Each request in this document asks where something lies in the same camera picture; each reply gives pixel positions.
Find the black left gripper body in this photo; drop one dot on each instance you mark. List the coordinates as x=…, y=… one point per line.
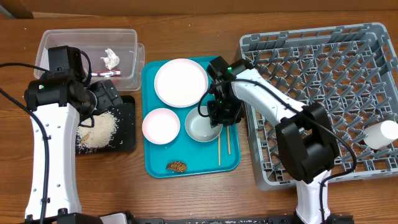
x=104, y=101

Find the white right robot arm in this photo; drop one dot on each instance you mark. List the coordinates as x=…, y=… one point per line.
x=306, y=144

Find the pile of rice crumbs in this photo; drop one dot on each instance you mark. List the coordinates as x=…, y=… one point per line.
x=100, y=135

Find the white napkin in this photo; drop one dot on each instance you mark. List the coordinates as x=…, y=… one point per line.
x=111, y=60

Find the white round plate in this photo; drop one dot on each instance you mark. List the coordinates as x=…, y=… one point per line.
x=181, y=83

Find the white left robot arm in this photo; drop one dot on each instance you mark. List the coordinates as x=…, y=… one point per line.
x=57, y=106

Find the clear plastic bin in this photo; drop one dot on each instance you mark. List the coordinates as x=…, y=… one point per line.
x=94, y=42

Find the grey dishwasher rack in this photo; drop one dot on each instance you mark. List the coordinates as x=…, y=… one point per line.
x=351, y=70

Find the beige bowl with crumbs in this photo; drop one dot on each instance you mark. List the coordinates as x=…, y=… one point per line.
x=161, y=126

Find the teal plastic tray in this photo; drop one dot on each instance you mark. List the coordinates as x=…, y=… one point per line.
x=200, y=158

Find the red snack wrapper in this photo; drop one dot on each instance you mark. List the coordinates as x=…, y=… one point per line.
x=106, y=74

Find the white paper cup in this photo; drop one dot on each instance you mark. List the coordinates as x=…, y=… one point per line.
x=380, y=134

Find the black rectangular tray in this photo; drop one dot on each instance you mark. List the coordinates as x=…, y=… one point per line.
x=125, y=136

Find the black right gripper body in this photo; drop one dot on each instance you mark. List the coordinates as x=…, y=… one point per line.
x=226, y=110

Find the brown food scrap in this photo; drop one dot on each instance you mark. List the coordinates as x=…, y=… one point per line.
x=177, y=166

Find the grey bowl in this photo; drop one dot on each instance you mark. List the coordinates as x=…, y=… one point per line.
x=199, y=128

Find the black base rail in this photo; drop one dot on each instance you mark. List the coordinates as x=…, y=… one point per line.
x=128, y=218

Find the wooden chopstick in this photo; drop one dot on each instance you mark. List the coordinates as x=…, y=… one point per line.
x=228, y=140
x=219, y=149

